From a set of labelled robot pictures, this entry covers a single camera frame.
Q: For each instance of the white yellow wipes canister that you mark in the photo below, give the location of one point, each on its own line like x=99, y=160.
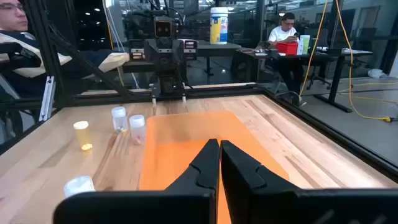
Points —
x=219, y=25

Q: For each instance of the black office desk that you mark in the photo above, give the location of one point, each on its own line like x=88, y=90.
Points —
x=337, y=77

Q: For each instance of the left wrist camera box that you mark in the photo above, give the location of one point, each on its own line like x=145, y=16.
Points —
x=163, y=29

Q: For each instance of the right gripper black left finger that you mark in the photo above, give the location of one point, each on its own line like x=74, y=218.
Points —
x=186, y=205

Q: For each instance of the red plastic box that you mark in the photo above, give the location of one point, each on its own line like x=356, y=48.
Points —
x=287, y=48

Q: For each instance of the yellow pill bottle white cap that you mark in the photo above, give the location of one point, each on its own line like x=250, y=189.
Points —
x=82, y=133

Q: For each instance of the aluminium bracket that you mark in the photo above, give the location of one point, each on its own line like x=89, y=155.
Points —
x=47, y=99

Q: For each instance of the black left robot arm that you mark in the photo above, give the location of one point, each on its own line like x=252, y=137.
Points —
x=136, y=28

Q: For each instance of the clear pill bottle pink pills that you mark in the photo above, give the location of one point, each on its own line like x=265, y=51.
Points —
x=137, y=127

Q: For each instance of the clear pill bottle white cap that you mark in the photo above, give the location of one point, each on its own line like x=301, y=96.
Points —
x=79, y=185

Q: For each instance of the black frame post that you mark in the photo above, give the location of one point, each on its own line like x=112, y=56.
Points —
x=43, y=46

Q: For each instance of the white bag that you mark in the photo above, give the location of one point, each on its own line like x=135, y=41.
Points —
x=377, y=73

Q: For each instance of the black side table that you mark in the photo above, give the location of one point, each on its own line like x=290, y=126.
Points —
x=217, y=48

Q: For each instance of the orange translucent plastic basket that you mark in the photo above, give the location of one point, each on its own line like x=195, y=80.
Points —
x=180, y=140

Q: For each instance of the green white container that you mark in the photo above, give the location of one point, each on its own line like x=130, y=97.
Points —
x=305, y=43

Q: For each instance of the clear pill bottle pink label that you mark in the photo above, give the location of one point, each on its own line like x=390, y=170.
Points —
x=119, y=119

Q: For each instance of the person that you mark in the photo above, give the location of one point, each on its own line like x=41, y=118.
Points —
x=12, y=15
x=283, y=34

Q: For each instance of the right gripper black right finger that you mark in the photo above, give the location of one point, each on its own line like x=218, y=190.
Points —
x=264, y=205

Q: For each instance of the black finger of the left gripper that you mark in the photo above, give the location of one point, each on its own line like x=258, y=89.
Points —
x=154, y=93
x=183, y=93

